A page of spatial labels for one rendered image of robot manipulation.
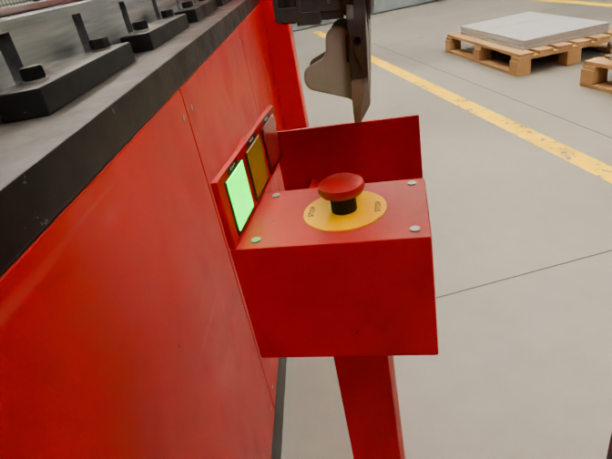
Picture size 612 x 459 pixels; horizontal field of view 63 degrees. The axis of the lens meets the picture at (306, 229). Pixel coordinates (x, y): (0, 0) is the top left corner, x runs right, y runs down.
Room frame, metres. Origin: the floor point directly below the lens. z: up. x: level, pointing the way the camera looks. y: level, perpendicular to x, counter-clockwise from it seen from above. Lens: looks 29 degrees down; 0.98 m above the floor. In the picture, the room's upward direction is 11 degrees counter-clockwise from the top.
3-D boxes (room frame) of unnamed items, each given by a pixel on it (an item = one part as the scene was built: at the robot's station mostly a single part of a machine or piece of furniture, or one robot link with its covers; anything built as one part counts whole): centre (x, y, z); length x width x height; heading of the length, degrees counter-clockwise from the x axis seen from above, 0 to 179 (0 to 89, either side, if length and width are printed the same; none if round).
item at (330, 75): (0.46, -0.05, 0.87); 0.06 x 0.03 x 0.09; 75
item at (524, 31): (3.92, -1.97, 0.17); 1.01 x 0.64 x 0.06; 4
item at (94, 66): (0.69, 0.25, 0.89); 0.30 x 0.05 x 0.03; 174
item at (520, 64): (3.92, -1.97, 0.07); 1.20 x 0.82 x 0.14; 4
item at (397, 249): (0.43, -0.04, 0.75); 0.20 x 0.16 x 0.18; 166
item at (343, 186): (0.38, -0.04, 0.79); 0.04 x 0.04 x 0.04
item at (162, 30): (1.09, 0.21, 0.89); 0.30 x 0.05 x 0.03; 174
